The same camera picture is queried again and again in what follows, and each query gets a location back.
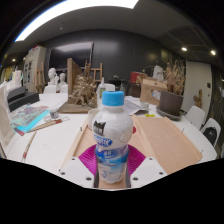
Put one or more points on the white cabinet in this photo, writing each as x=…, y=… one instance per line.
x=33, y=66

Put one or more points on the thin wooden paintbrush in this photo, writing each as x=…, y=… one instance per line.
x=29, y=145

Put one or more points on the small glass jar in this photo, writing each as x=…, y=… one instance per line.
x=144, y=105

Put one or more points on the grey plant saucer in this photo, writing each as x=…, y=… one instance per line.
x=168, y=116

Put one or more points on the brown cardboard box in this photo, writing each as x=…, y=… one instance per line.
x=150, y=91

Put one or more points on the colourful printed book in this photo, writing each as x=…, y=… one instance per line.
x=28, y=116

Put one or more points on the driftwood sculpture on wooden base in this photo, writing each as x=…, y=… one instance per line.
x=81, y=91

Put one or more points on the white plaster bust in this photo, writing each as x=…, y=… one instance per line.
x=52, y=76
x=62, y=79

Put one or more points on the white spray bottle green label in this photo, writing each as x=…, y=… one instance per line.
x=102, y=89

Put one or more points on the small yellow tag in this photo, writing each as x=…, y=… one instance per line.
x=150, y=115

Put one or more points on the long ceiling light panel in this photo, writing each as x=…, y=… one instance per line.
x=76, y=6

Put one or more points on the red box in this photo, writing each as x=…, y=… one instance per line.
x=136, y=76

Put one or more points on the stack of printed papers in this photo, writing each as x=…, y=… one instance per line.
x=131, y=106

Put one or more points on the dark wall screen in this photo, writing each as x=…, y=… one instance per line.
x=70, y=55

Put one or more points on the white drink bottle blue cap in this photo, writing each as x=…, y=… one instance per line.
x=112, y=133

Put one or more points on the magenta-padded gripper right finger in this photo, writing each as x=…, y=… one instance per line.
x=146, y=170

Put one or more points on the black box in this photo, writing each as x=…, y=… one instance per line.
x=21, y=98

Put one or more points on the small grey-lidded jar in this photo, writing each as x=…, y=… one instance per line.
x=54, y=114

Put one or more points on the dried plant in grey pot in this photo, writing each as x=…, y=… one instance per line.
x=170, y=100

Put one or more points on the wooden easel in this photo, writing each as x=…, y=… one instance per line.
x=96, y=72

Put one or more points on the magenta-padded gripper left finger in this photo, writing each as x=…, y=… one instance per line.
x=78, y=171

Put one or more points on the light wooden drawing board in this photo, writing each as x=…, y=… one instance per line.
x=163, y=140

